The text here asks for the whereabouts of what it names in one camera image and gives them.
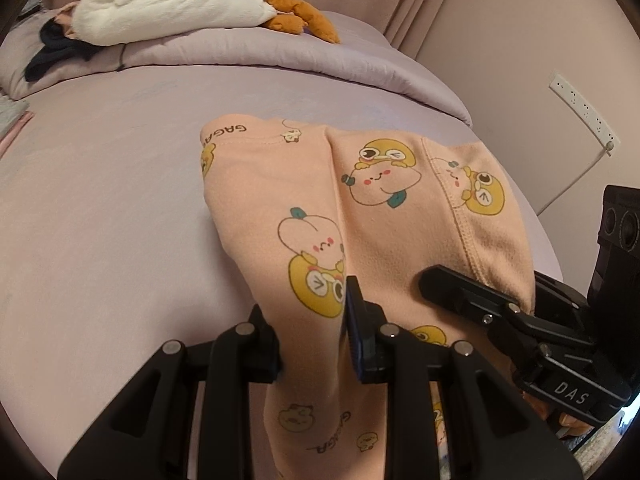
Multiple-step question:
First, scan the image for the plaid cloth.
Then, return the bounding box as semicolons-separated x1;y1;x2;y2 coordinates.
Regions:
0;94;30;133

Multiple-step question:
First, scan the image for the white goose plush toy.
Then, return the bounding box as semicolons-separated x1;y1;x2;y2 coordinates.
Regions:
70;0;341;46

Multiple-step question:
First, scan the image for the pink cloth strip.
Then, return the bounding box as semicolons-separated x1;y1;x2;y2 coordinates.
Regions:
0;111;35;157

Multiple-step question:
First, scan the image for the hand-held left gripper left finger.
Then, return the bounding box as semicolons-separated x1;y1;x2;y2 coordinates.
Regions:
57;305;283;480

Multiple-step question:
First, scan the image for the white power strip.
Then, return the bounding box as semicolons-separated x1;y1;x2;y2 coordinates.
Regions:
549;72;621;157

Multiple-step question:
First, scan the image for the bed with lilac sheet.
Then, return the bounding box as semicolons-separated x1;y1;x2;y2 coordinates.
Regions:
0;57;566;461

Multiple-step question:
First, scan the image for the dark navy cloth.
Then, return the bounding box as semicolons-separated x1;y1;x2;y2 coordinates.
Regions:
26;19;103;82

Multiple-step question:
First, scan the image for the lilac duvet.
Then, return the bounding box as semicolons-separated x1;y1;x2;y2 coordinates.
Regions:
0;7;473;128

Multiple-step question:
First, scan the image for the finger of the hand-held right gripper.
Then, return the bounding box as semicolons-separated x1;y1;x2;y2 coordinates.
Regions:
534;271;593;340
419;265;596;361

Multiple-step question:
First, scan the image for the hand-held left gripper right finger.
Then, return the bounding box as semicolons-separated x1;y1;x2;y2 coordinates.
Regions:
345;275;583;480

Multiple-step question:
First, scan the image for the peach cartoon print garment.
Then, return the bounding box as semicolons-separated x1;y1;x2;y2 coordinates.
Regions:
197;115;586;480

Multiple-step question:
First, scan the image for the white power cable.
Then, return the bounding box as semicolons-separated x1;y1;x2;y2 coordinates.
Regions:
537;142;617;213

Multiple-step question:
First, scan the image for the pink curtain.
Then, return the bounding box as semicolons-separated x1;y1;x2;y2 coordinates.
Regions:
295;0;473;63

